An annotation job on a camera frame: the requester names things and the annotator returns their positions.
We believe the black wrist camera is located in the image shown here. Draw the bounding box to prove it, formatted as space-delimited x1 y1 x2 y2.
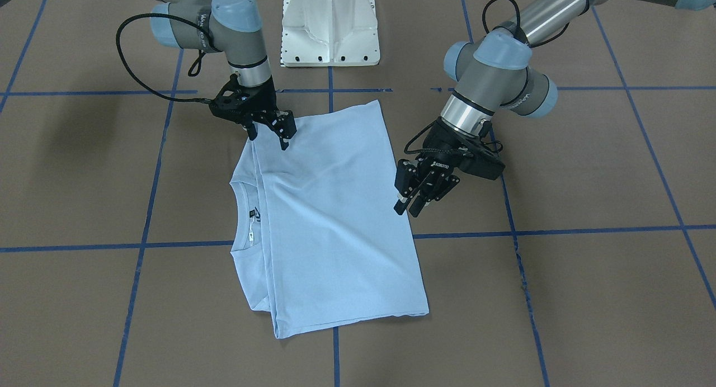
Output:
208 73 250 127
458 140 506 180

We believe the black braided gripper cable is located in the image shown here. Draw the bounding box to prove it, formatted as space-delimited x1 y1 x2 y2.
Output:
116 13 216 105

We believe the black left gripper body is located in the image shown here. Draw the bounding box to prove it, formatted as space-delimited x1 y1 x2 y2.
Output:
417 119 476 189

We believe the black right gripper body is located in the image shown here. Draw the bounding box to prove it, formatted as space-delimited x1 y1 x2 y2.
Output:
232 77 279 125

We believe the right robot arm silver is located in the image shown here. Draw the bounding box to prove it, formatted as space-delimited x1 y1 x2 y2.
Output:
115 0 296 150

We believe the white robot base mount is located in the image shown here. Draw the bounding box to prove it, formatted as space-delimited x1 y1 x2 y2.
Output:
280 0 381 68

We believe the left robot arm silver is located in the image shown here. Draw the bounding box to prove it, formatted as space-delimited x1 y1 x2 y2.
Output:
394 0 714 217

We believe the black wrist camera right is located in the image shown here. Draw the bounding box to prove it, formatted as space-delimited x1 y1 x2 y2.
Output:
208 73 250 127

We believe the light blue t-shirt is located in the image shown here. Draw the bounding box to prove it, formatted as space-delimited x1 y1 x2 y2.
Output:
230 101 429 339

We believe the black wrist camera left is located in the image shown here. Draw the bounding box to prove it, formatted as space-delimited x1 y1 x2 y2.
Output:
458 140 506 180

